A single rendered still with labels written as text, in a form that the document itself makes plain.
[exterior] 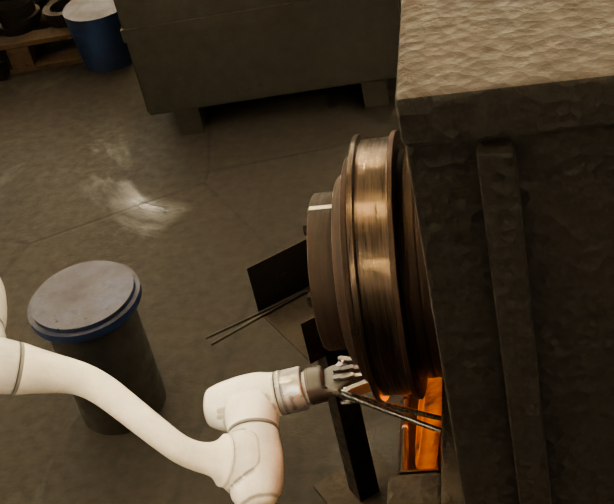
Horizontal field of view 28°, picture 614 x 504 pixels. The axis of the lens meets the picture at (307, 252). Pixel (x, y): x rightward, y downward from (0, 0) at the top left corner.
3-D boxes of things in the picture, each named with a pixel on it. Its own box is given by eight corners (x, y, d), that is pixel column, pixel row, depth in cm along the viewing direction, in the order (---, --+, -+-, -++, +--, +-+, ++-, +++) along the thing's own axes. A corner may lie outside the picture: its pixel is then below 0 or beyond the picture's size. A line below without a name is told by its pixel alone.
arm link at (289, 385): (285, 424, 250) (314, 418, 250) (273, 389, 246) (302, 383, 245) (285, 396, 258) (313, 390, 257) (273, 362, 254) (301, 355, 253)
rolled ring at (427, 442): (420, 464, 226) (438, 466, 226) (427, 363, 231) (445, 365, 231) (412, 473, 244) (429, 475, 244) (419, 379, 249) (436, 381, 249)
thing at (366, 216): (425, 281, 252) (391, 79, 223) (421, 456, 215) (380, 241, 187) (393, 284, 253) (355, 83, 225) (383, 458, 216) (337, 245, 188)
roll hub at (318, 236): (365, 279, 240) (340, 159, 224) (356, 382, 219) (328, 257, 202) (336, 282, 241) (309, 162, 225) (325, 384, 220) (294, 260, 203)
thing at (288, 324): (367, 439, 342) (320, 230, 299) (420, 497, 322) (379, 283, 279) (303, 475, 336) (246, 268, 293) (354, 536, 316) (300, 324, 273)
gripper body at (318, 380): (311, 388, 257) (355, 378, 256) (311, 414, 250) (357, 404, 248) (301, 360, 253) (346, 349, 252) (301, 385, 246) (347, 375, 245)
